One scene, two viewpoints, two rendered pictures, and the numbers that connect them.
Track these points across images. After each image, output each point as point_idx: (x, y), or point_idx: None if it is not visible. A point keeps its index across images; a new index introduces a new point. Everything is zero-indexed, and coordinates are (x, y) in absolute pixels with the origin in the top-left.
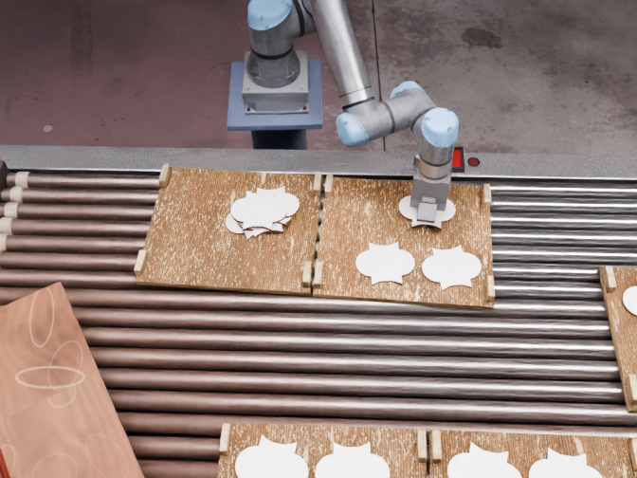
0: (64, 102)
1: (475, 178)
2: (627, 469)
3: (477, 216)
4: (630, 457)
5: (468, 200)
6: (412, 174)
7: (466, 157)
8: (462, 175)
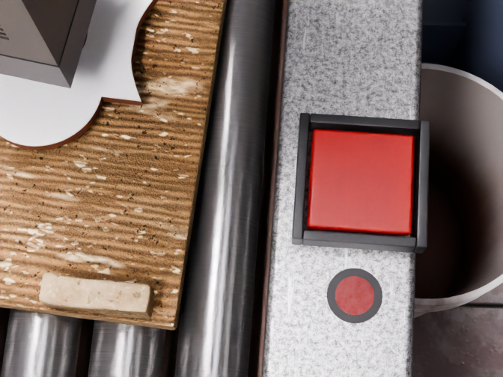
0: None
1: (267, 294)
2: None
3: (10, 247)
4: None
5: (102, 224)
6: (293, 34)
7: (379, 268)
8: (275, 233)
